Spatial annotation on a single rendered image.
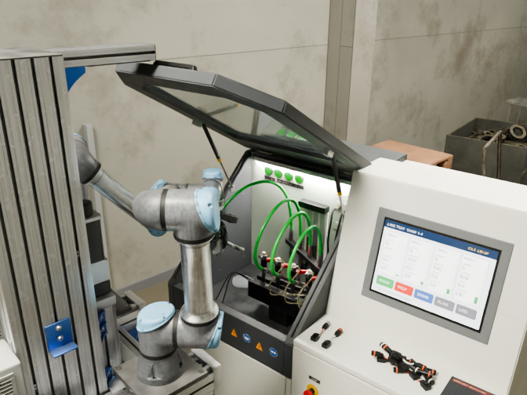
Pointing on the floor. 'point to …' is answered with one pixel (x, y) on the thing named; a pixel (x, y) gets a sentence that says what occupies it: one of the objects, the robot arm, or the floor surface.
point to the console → (517, 204)
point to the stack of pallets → (422, 155)
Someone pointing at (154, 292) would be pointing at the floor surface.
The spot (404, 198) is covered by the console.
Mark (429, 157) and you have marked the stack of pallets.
